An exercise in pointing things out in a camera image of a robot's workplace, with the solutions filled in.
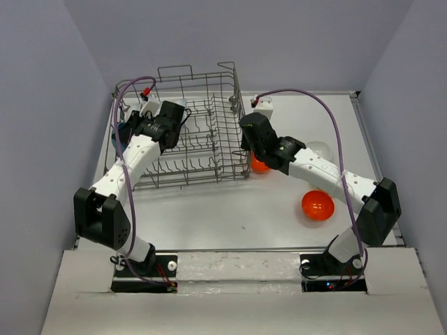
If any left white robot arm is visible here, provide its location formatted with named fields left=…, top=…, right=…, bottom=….
left=73, top=100, right=187, bottom=276

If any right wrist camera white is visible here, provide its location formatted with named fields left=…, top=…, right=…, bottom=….
left=250, top=96, right=274, bottom=121

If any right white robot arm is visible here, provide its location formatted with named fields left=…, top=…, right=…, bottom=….
left=239, top=112, right=402, bottom=276

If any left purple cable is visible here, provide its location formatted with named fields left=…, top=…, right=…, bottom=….
left=114, top=75, right=175, bottom=285

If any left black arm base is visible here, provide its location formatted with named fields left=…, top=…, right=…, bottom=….
left=109, top=253, right=178, bottom=294

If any orange bowl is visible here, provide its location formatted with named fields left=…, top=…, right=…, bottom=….
left=301, top=190, right=335, bottom=221
left=251, top=153, right=270, bottom=174

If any orange bowl left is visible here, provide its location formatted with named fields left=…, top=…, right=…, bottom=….
left=251, top=153, right=270, bottom=174

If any grey wire dish rack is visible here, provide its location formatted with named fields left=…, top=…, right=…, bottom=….
left=103, top=61, right=253, bottom=191

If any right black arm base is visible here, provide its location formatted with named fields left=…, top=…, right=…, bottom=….
left=299, top=252, right=367, bottom=292

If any orange bowl right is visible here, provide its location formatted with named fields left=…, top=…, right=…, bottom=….
left=301, top=190, right=335, bottom=221

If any white square dish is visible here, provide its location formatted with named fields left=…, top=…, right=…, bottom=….
left=307, top=141, right=332, bottom=161

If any blue bowl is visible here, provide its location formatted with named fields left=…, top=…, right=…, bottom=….
left=111, top=121, right=132, bottom=149

